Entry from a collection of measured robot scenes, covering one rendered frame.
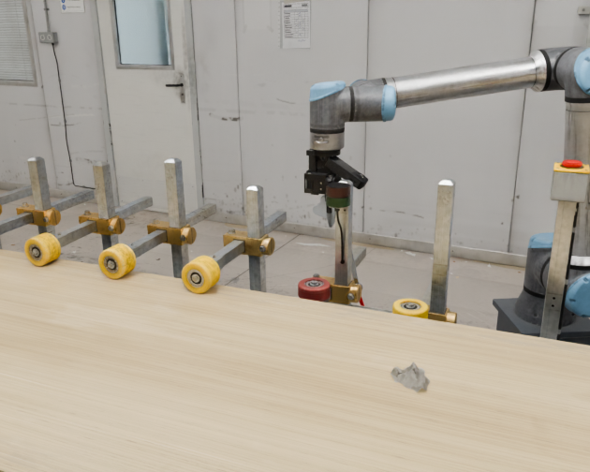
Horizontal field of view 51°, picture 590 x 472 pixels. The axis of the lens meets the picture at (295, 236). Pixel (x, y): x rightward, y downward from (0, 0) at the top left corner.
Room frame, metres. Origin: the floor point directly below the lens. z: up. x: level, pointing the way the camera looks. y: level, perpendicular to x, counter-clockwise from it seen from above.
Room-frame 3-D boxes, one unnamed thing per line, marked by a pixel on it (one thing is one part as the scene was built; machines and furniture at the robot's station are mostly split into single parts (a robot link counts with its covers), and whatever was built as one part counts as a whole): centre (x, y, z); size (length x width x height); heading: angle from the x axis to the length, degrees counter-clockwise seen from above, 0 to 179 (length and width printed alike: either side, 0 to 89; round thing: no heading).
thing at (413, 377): (0.97, -0.21, 0.91); 0.09 x 0.07 x 0.02; 6
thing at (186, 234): (1.69, 0.36, 0.95); 0.14 x 0.06 x 0.05; 67
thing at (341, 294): (1.49, -0.10, 0.85); 0.14 x 0.06 x 0.05; 67
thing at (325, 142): (1.58, -0.09, 1.23); 0.10 x 0.09 x 0.05; 157
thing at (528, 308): (1.82, -0.82, 0.65); 0.19 x 0.19 x 0.10
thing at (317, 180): (1.59, -0.08, 1.15); 0.09 x 0.08 x 0.12; 67
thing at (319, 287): (1.40, -0.05, 0.85); 0.08 x 0.08 x 0.11
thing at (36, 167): (1.87, 0.80, 0.90); 0.04 x 0.04 x 0.48; 67
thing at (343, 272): (1.49, -0.12, 0.91); 0.04 x 0.04 x 0.48; 67
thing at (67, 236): (1.81, 0.60, 0.95); 0.50 x 0.04 x 0.04; 157
